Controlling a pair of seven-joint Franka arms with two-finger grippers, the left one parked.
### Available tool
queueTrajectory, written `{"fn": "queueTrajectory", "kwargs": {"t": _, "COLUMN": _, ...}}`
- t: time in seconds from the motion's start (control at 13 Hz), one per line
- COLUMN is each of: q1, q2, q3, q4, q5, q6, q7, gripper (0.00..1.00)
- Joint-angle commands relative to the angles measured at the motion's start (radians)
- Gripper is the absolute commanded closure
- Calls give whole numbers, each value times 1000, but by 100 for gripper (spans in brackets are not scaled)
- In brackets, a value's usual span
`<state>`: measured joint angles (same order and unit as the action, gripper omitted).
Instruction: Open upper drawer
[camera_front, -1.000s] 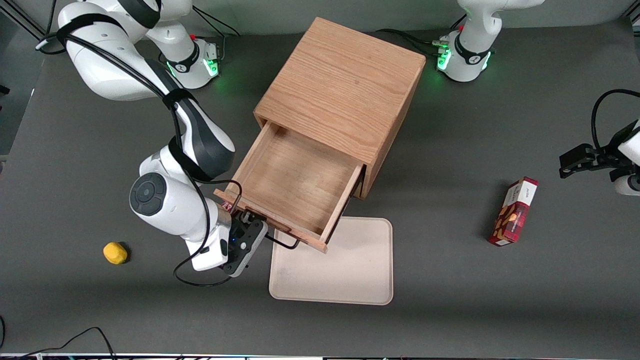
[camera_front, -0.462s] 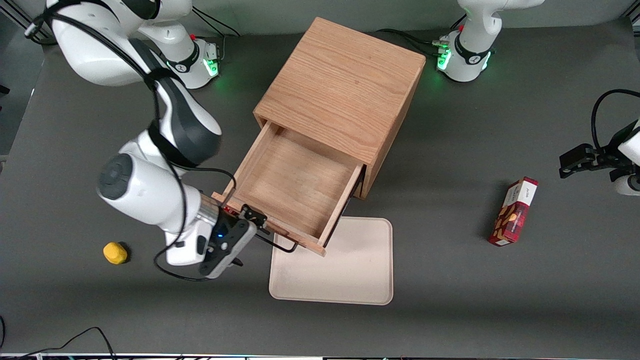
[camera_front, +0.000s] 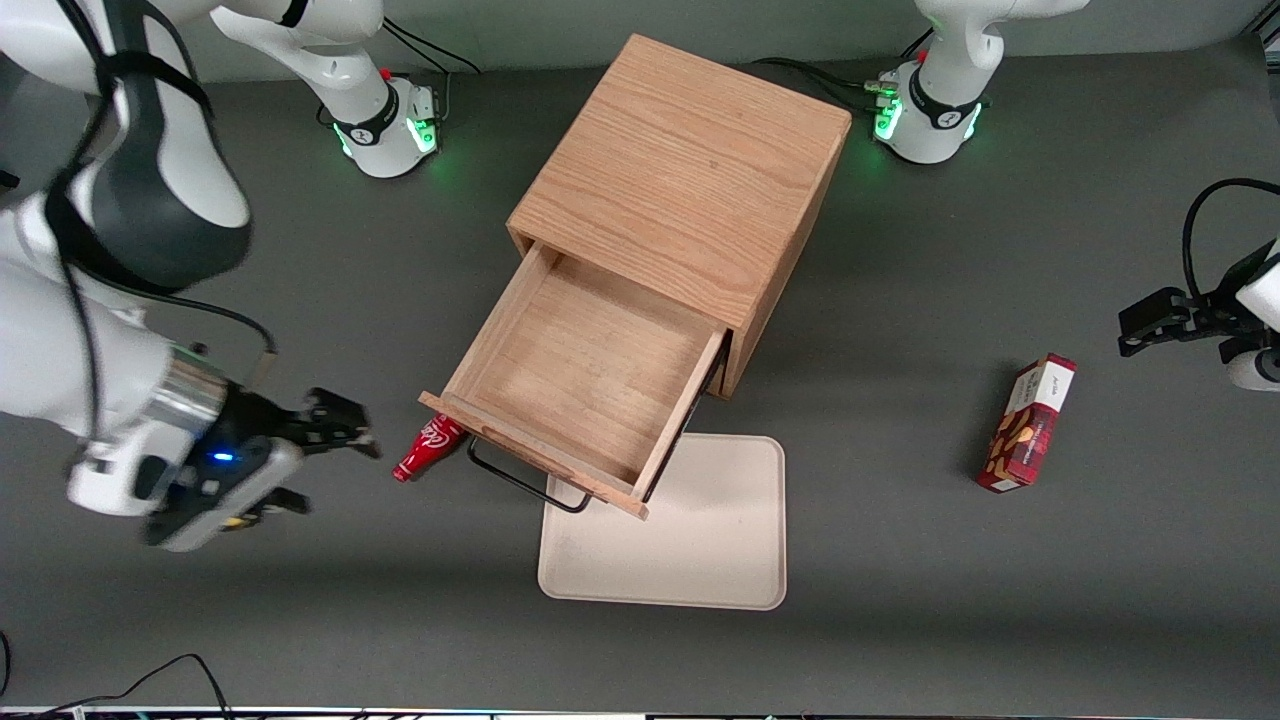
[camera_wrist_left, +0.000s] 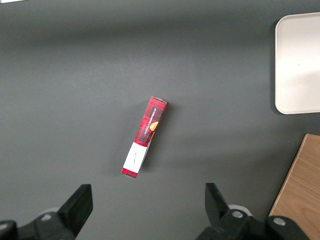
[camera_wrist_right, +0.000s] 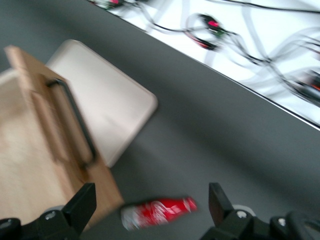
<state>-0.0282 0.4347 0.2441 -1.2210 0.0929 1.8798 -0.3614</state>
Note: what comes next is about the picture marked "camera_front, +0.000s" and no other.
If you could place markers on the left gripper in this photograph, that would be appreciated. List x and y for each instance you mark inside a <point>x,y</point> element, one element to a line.
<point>1218,311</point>

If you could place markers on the red plaid cookie box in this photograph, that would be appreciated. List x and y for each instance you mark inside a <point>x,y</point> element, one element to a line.
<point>1030,425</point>

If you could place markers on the beige plastic tray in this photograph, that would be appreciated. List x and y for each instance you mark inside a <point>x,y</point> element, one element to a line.
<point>710,540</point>

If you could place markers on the red cola bottle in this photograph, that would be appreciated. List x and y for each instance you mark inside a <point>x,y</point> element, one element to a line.
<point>430,448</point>

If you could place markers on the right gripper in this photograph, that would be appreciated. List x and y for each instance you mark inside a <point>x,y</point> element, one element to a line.
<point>252,417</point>

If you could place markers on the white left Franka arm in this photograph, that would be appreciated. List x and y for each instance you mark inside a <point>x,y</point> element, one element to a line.
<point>940,90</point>

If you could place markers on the oak wooden drawer cabinet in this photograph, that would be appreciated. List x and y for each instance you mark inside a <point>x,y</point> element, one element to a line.
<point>690,170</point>

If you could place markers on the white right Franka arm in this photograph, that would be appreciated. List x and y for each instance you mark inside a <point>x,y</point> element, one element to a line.
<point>150,200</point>

